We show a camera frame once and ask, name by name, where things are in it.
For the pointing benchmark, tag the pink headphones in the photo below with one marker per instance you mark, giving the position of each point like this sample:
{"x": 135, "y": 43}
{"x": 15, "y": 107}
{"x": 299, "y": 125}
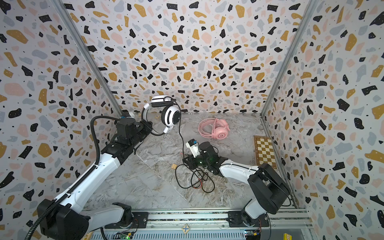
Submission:
{"x": 220, "y": 128}

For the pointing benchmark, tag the wooden chessboard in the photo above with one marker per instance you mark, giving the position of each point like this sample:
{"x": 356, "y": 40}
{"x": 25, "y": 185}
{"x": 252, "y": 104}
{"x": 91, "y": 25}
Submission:
{"x": 264, "y": 151}

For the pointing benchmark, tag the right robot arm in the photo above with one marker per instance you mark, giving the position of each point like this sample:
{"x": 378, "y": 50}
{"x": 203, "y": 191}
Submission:
{"x": 268, "y": 187}

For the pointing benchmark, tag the yellow block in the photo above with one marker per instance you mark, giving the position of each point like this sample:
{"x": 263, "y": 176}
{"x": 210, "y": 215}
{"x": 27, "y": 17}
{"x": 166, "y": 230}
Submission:
{"x": 287, "y": 236}

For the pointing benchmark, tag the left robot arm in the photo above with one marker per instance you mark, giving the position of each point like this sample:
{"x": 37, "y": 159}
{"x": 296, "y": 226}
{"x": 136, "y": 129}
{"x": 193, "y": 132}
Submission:
{"x": 64, "y": 218}

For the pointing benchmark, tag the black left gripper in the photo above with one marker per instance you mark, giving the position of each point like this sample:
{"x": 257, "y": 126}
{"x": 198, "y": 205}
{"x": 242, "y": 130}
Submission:
{"x": 142, "y": 124}

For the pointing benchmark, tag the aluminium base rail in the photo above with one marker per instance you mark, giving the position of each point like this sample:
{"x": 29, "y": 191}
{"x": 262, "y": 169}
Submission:
{"x": 209, "y": 224}

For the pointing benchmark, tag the white black headphones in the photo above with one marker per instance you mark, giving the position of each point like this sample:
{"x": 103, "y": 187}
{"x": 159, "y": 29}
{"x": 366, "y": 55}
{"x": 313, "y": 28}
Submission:
{"x": 170, "y": 115}

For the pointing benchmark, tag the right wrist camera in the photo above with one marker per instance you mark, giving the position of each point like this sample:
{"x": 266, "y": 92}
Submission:
{"x": 193, "y": 146}

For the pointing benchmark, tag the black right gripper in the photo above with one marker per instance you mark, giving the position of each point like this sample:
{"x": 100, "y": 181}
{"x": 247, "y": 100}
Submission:
{"x": 190, "y": 160}

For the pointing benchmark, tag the wooden tile on rail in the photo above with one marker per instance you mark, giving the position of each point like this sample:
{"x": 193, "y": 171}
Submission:
{"x": 185, "y": 229}

